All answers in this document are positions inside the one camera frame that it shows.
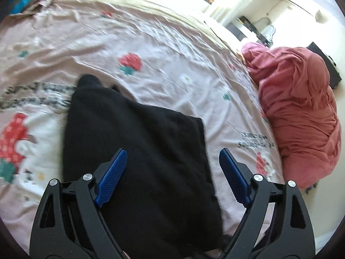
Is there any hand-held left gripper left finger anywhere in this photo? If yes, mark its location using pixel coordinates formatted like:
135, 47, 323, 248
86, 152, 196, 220
30, 148, 128, 259

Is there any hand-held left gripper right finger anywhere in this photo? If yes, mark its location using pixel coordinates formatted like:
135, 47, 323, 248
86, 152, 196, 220
218, 148, 316, 259

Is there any black sweater with orange patches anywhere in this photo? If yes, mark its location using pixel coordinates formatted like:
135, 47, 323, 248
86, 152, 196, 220
62, 74, 229, 259

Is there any pink crumpled blanket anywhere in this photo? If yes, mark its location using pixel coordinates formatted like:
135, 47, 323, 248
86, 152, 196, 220
240, 42, 341, 191

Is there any floral beige bed sheet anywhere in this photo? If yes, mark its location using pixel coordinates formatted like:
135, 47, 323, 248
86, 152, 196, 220
0, 0, 287, 259

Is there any black box furniture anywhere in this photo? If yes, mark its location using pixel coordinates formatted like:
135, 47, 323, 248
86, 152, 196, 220
307, 41, 343, 90

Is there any black desk clutter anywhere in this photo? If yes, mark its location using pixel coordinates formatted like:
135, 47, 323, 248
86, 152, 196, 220
226, 16, 276, 47

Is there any white air conditioner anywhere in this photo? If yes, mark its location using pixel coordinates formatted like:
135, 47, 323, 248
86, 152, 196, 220
286, 0, 316, 16

